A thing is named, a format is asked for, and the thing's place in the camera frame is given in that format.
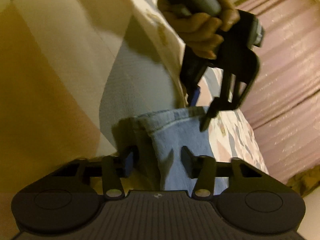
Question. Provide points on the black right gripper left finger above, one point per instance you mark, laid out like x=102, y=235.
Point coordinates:
x=113, y=169

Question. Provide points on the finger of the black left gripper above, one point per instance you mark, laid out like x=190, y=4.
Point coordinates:
x=212, y=112
x=193, y=93

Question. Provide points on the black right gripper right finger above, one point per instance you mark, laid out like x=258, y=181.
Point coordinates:
x=203, y=169

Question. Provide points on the blue knitted garment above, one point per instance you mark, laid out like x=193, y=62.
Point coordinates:
x=157, y=139

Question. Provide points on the person's left hand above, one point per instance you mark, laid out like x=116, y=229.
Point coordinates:
x=199, y=31

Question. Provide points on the diamond patterned bed quilt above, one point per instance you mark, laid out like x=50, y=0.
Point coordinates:
x=234, y=135

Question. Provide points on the light grey trouser leg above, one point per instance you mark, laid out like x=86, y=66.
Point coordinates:
x=138, y=83

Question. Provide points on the pink striped curtain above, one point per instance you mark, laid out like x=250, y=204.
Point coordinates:
x=283, y=104

